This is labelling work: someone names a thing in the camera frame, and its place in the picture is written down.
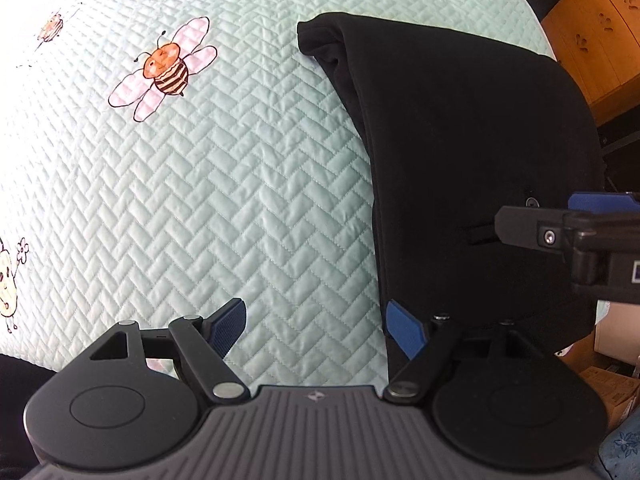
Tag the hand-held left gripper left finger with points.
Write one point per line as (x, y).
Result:
(227, 327)

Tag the black fleece garment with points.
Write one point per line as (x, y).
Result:
(475, 135)

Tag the blue floral cloth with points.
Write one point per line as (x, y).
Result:
(620, 452)

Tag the mint quilted bee mat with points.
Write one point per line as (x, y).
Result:
(200, 160)

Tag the wooden cabinet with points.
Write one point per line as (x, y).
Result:
(595, 35)

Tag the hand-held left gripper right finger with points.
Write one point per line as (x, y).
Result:
(405, 330)

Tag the pale cardboard box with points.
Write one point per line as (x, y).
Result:
(620, 335)

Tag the brown cardboard box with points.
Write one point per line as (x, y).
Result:
(607, 390)

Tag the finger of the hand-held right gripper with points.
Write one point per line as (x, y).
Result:
(605, 201)
(525, 225)

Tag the person's dark clothing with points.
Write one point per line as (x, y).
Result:
(25, 420)

